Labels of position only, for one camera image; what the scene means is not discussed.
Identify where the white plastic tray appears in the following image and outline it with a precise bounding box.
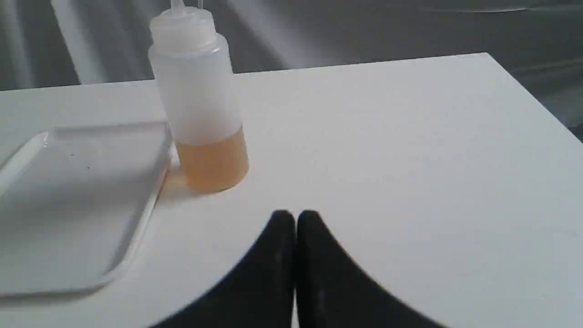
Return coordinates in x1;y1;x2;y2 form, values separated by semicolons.
0;121;173;299

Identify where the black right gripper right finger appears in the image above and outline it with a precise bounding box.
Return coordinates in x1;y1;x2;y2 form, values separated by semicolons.
296;210;439;328

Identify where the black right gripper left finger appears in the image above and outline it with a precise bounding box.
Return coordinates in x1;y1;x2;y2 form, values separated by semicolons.
156;210;296;328

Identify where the translucent squeeze bottle amber liquid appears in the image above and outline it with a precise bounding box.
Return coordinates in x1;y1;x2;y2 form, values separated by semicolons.
148;0;249;194

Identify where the grey backdrop cloth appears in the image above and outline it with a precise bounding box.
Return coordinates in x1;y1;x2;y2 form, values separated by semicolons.
0;0;583;139

